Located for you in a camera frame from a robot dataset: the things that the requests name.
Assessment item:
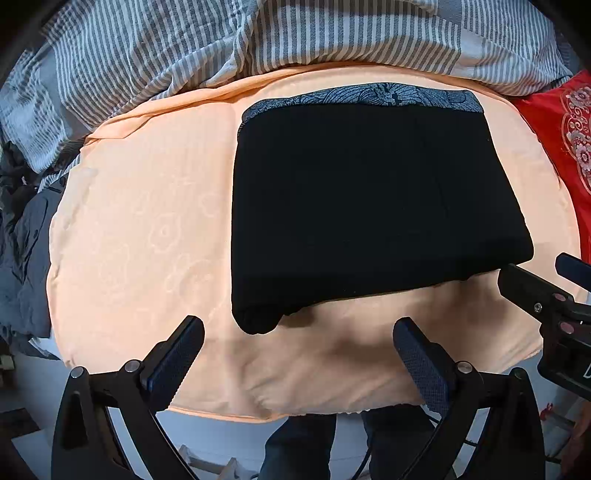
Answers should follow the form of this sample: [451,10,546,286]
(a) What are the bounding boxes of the red embroidered cloth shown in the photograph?
[510,69,591,209]

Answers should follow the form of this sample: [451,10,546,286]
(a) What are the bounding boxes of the peach orange towel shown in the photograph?
[46,62,583,421]

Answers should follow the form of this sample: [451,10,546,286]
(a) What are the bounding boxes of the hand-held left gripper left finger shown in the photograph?
[51,315,206,480]

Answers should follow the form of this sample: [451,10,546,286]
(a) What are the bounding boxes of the black pants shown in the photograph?
[229,82,535,336]

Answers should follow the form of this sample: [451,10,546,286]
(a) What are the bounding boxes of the dark grey jacket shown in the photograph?
[0,138,88,361]

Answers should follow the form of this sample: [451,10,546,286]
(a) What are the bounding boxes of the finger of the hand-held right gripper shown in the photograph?
[555,253,591,283]
[498,263,591,325]

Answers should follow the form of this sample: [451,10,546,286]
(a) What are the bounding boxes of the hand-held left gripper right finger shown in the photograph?
[392,317,548,480]

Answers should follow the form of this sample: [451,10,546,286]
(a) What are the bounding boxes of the grey striped duvet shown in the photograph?
[0,0,573,172]

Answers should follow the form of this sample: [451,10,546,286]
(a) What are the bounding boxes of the person's left leg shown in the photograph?
[259,412,339,480]

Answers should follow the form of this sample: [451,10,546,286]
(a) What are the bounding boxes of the black cable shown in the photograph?
[421,405,472,448]

